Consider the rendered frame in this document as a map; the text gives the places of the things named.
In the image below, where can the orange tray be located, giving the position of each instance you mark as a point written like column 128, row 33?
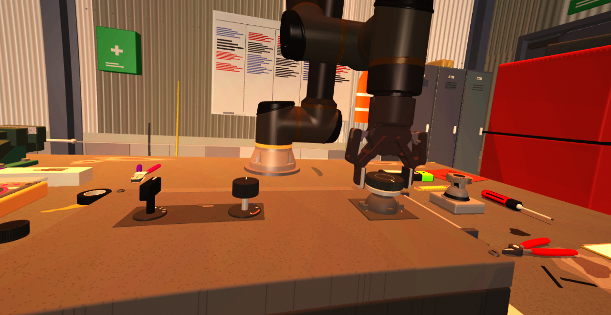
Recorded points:
column 21, row 198

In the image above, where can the grey locker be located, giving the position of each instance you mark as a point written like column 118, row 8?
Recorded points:
column 472, row 124
column 429, row 114
column 446, row 119

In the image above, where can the black tape roll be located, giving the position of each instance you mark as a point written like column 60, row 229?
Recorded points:
column 93, row 195

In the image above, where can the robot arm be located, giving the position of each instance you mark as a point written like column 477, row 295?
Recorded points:
column 329, row 28

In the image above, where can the green first aid sign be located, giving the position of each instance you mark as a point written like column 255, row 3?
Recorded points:
column 117, row 50

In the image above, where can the green wall sign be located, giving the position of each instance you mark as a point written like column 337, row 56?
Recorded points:
column 589, row 1

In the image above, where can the dark door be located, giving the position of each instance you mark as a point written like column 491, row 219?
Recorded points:
column 558, row 36

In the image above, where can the cardboard box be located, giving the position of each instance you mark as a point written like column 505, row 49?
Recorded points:
column 441, row 63

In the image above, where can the black heater knob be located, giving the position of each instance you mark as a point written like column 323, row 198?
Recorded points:
column 245, row 188

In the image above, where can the orange striped barrel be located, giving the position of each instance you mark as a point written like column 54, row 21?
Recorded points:
column 361, row 98

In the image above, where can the black ribbed disc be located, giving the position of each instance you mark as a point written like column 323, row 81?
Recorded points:
column 12, row 231

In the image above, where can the red tool cabinet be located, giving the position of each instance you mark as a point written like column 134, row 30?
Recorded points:
column 549, row 129

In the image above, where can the white flat box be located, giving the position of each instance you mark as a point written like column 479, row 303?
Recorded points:
column 52, row 175

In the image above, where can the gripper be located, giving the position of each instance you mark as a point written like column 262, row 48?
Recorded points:
column 392, row 112

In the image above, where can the white notice board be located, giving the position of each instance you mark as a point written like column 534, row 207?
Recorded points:
column 243, row 67

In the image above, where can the yellow paper sheet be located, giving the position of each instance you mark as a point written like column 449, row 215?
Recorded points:
column 597, row 250

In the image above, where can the black fan switch lever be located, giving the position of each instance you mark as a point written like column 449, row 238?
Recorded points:
column 150, row 192

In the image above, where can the green bench vise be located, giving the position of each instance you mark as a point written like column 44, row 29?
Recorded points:
column 21, row 138

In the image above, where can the yellow green highlighter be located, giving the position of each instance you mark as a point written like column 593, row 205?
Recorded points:
column 424, row 176

